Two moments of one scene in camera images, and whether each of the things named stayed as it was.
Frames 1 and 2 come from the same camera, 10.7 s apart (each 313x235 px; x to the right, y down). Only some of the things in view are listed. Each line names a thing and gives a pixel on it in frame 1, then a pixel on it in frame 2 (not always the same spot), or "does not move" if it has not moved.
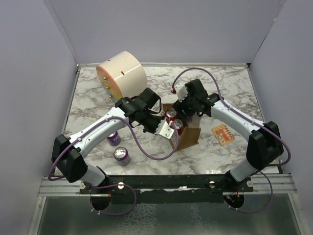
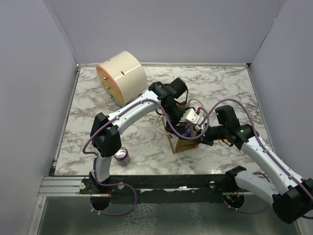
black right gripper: (179, 106) -> (205, 139)
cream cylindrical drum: (122, 76) does not move
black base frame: (167, 188) does not move
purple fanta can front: (122, 156) does not move
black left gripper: (153, 130) -> (178, 129)
